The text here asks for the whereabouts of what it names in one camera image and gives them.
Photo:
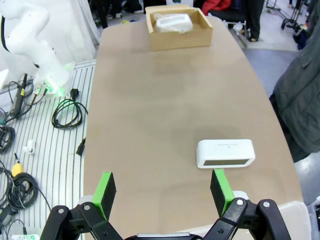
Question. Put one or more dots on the open cardboard box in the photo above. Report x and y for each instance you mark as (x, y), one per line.
(180, 40)

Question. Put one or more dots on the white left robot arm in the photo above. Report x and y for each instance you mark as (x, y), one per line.
(30, 37)

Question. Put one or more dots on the white unwrapped digital clock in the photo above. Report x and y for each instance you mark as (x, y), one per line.
(225, 152)

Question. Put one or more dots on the black wheeled rack base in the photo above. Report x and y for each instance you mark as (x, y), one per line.
(291, 21)

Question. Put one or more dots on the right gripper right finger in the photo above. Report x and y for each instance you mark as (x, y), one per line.
(245, 222)

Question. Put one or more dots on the black power plug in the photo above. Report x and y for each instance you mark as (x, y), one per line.
(81, 148)

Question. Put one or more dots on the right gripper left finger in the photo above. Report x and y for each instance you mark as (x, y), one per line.
(82, 222)

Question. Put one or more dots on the person in dark grey jacket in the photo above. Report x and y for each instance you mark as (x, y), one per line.
(300, 100)

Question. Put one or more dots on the red jacket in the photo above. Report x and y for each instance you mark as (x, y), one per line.
(215, 6)

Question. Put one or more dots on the clear plastic container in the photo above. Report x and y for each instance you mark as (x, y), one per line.
(295, 220)

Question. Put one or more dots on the bubble-wrapped clock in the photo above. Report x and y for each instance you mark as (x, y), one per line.
(172, 22)

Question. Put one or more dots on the person in dark trousers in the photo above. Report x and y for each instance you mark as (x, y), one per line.
(255, 20)

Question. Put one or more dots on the yellow connector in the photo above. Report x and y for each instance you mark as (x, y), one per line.
(17, 169)

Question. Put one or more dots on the white power strip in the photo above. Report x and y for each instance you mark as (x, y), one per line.
(25, 237)

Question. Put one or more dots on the small white hook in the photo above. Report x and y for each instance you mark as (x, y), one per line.
(30, 145)

